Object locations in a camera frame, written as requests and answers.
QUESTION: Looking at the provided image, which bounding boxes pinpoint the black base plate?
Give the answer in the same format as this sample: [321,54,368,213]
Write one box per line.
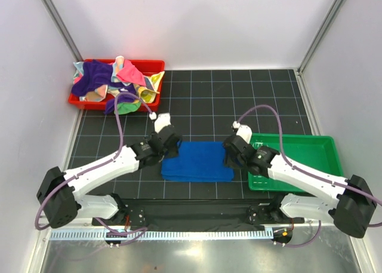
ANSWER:
[103,199,304,232]

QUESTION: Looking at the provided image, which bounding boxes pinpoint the purple towel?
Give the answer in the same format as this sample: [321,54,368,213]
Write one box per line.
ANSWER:
[71,60,113,97]

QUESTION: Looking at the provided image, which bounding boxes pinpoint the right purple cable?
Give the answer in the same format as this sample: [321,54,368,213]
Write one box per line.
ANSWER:
[232,105,382,247]

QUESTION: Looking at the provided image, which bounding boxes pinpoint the blue towel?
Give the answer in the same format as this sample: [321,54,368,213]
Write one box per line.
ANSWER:
[161,142,234,183]

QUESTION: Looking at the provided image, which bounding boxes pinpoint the red plastic bin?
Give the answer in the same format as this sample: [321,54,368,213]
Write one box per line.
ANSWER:
[68,56,165,114]

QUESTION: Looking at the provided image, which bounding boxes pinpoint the aluminium front rail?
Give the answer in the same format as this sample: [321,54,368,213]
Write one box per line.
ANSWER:
[35,203,363,229]

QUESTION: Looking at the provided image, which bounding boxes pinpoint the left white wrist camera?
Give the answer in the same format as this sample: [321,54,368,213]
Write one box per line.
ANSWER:
[149,112,171,133]

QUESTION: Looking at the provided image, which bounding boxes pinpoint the green towel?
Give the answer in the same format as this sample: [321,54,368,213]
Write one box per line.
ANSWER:
[116,102,141,115]

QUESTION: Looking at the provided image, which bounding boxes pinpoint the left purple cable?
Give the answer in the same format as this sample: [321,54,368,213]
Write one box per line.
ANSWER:
[35,93,158,247]

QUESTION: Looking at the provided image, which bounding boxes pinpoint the purple cable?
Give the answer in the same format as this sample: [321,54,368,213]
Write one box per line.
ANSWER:
[35,93,158,247]
[232,105,382,247]

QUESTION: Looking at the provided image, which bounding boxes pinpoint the black grid mat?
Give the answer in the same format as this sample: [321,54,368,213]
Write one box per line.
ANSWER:
[65,69,316,200]

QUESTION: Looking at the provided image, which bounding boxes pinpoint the green plastic bin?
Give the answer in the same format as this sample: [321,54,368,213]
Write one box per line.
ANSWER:
[248,134,344,193]

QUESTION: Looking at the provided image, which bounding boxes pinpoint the pastel patterned towel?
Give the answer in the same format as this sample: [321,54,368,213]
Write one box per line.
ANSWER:
[73,62,90,84]

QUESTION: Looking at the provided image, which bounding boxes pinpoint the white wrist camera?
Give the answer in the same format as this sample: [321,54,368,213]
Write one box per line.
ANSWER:
[232,121,252,143]
[149,112,171,133]

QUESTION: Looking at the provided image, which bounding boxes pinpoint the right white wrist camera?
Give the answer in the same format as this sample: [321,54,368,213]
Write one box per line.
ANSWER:
[232,121,252,143]

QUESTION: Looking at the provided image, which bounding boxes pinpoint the right aluminium frame post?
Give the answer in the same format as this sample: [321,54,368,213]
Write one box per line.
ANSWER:
[297,0,346,75]

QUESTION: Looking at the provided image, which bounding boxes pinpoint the aluminium frame post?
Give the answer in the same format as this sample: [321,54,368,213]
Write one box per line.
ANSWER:
[41,0,83,62]
[297,0,346,75]

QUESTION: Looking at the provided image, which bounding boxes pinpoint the left aluminium frame post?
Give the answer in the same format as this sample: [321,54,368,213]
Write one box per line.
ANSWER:
[41,0,83,62]

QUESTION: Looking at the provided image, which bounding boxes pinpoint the yellow patterned towel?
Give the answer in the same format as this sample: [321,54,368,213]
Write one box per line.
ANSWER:
[133,71,165,104]

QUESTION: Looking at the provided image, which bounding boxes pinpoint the pink towel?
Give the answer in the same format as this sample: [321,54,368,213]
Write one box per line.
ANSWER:
[116,60,146,86]

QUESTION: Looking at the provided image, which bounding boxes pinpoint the perforated cable duct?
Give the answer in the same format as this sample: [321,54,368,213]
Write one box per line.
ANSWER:
[50,228,273,242]

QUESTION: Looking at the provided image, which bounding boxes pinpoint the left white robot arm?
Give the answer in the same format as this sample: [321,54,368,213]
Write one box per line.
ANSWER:
[36,125,183,229]

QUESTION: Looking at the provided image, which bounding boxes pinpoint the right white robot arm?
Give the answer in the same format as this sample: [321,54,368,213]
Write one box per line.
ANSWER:
[223,134,377,238]

